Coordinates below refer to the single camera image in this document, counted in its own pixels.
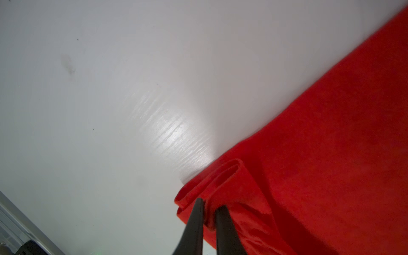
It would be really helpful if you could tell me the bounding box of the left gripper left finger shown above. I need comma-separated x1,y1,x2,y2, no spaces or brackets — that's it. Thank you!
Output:
173,198,204,255

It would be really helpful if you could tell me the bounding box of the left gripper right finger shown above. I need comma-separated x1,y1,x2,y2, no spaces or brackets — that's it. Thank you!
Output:
215,206,247,255

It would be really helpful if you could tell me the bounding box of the red t-shirt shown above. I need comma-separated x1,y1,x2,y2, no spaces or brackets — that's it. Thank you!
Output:
175,8,408,255

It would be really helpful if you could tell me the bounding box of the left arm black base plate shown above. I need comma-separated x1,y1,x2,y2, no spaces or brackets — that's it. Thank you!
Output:
15,240,48,255

